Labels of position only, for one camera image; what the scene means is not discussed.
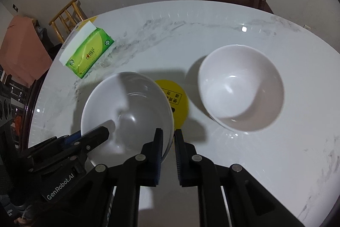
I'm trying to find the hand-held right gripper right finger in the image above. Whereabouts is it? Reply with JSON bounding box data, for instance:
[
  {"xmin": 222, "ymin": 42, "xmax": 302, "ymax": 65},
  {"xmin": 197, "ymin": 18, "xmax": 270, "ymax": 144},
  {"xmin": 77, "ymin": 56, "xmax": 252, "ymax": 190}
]
[{"xmin": 174, "ymin": 128, "xmax": 305, "ymax": 227}]

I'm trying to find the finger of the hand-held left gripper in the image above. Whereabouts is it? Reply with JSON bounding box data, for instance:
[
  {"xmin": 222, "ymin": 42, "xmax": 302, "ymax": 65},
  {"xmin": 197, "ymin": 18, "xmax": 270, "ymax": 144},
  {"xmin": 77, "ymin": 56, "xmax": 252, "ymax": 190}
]
[
  {"xmin": 17, "ymin": 131, "xmax": 83, "ymax": 164},
  {"xmin": 68, "ymin": 126, "xmax": 111, "ymax": 164}
]

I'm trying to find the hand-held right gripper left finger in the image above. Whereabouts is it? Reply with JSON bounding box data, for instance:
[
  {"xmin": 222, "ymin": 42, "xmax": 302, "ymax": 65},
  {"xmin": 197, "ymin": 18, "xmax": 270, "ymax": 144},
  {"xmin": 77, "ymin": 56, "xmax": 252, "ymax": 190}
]
[{"xmin": 62, "ymin": 128, "xmax": 163, "ymax": 227}]

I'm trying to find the white bowl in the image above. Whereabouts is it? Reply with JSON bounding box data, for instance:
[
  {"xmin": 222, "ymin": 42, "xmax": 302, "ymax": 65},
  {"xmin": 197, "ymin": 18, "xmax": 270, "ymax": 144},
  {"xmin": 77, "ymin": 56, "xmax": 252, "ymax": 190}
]
[
  {"xmin": 80, "ymin": 72, "xmax": 174, "ymax": 167},
  {"xmin": 197, "ymin": 44, "xmax": 285, "ymax": 133}
]

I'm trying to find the yellow round disc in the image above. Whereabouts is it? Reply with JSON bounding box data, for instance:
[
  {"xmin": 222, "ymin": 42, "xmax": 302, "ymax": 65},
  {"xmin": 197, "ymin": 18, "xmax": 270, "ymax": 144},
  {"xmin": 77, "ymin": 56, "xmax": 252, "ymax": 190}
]
[{"xmin": 154, "ymin": 79, "xmax": 190, "ymax": 129}]

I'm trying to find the green tissue box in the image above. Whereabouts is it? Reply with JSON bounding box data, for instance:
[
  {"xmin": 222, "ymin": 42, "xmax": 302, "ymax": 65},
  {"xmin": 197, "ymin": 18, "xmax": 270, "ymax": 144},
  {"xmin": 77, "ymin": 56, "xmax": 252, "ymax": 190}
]
[{"xmin": 59, "ymin": 20, "xmax": 115, "ymax": 79}]

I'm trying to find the pink cloth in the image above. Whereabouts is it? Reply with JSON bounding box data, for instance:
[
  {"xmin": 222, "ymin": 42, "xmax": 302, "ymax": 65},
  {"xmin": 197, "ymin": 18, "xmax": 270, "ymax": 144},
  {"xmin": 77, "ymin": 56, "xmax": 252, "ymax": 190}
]
[{"xmin": 0, "ymin": 15, "xmax": 54, "ymax": 85}]

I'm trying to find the grey cloth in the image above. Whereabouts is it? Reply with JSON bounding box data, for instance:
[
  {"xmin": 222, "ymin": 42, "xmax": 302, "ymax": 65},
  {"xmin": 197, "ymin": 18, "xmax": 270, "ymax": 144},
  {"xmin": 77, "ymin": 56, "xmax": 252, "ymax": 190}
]
[{"xmin": 33, "ymin": 19, "xmax": 57, "ymax": 57}]

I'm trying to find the bamboo chair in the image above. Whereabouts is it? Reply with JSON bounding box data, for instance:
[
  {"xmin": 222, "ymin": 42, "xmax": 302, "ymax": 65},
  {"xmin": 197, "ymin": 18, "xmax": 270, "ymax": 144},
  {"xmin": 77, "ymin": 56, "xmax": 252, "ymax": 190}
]
[{"xmin": 48, "ymin": 0, "xmax": 88, "ymax": 44}]

